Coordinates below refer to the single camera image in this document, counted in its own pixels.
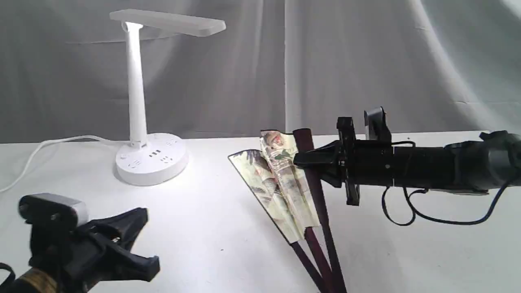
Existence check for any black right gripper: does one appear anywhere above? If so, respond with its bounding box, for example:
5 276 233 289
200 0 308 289
294 117 394 206

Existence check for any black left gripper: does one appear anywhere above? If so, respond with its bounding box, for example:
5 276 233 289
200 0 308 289
28 208 160 293

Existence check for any painted folding paper fan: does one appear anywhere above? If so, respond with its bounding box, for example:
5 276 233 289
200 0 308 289
228 130 346 293

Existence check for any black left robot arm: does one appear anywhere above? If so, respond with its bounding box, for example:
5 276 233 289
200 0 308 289
1 208 161 293

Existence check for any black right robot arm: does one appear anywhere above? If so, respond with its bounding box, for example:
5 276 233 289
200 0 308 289
293 113 520 206

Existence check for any white desk lamp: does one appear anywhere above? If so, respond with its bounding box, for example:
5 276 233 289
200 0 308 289
109 9 227 186

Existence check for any grey backdrop curtain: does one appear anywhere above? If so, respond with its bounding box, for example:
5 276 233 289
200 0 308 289
0 0 521 143

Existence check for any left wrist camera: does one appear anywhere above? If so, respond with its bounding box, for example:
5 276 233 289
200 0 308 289
18 193 89 231

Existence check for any white lamp power cable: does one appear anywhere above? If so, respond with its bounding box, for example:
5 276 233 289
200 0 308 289
0 135 130 193

